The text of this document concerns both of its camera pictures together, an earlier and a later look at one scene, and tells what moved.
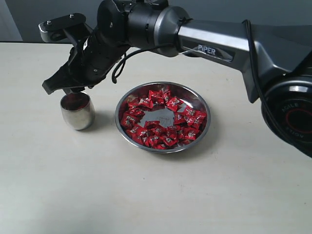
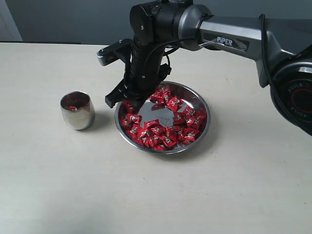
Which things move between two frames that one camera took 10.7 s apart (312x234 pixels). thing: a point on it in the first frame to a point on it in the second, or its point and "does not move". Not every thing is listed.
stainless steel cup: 78,109 does not move
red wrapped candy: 190,134 does not move
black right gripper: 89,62 to 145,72
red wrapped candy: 173,103 does not move
